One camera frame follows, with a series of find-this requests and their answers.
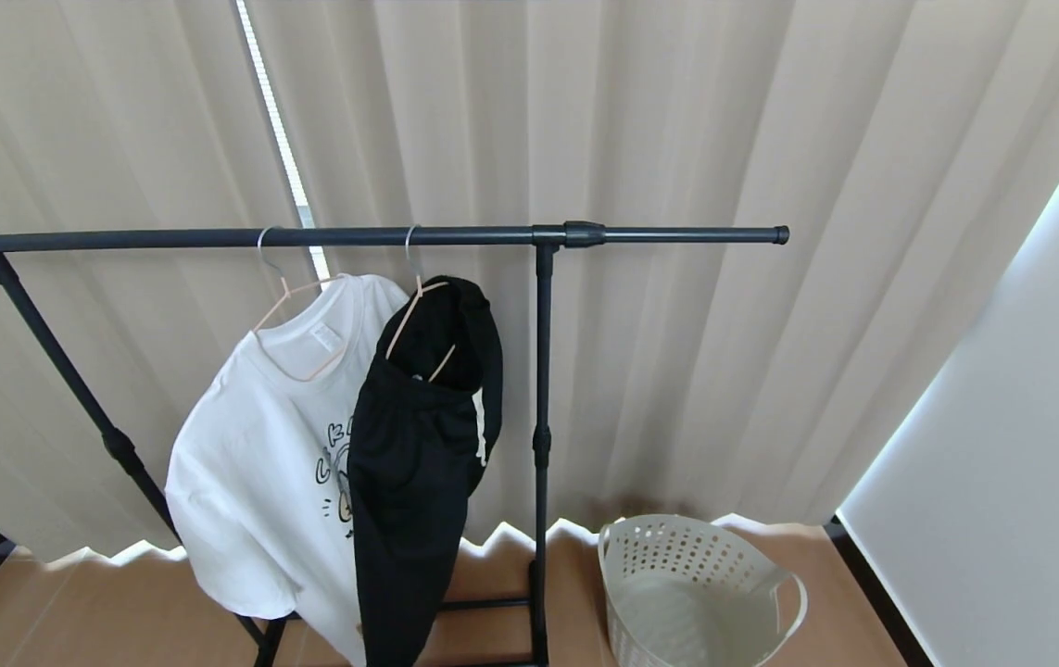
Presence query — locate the white printed shirt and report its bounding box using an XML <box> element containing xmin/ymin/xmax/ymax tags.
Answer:
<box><xmin>164</xmin><ymin>273</ymin><xmax>411</xmax><ymax>667</ymax></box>

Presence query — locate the white laundry basket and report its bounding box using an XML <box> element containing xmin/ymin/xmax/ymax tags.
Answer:
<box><xmin>598</xmin><ymin>514</ymin><xmax>809</xmax><ymax>667</ymax></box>

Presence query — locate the black garment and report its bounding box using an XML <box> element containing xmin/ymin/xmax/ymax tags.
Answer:
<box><xmin>347</xmin><ymin>275</ymin><xmax>505</xmax><ymax>667</ymax></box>

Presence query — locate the pink clothes hanger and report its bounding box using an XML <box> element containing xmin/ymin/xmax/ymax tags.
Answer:
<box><xmin>251</xmin><ymin>226</ymin><xmax>349</xmax><ymax>384</ymax></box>
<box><xmin>385</xmin><ymin>225</ymin><xmax>458</xmax><ymax>383</ymax></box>

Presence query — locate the beige curtain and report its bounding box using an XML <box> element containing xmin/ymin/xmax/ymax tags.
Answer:
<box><xmin>0</xmin><ymin>0</ymin><xmax>1059</xmax><ymax>564</ymax></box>

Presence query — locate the black clothes rack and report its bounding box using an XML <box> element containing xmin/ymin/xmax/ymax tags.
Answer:
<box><xmin>0</xmin><ymin>220</ymin><xmax>790</xmax><ymax>667</ymax></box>

